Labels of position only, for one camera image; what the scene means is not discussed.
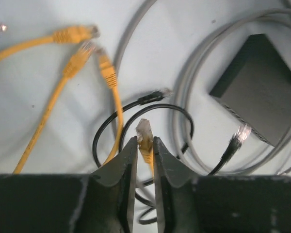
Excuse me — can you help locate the grey ethernet cable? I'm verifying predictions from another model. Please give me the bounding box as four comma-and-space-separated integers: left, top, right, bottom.
111, 0, 291, 207

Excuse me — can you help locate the black power cable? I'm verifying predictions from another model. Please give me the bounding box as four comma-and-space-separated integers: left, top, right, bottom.
92, 88, 252, 225

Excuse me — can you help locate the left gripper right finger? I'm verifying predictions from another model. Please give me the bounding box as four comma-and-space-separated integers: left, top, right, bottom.
153, 137, 291, 233

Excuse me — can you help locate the yellow ethernet cable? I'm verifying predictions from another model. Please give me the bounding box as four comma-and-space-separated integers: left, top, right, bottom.
0, 24, 100, 175
97, 48, 155, 180

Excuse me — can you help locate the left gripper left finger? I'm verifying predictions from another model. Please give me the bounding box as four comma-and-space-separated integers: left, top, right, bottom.
0, 137, 137, 233

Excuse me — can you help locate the black network switch box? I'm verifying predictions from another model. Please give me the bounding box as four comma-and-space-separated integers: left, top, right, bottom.
210, 34, 291, 146

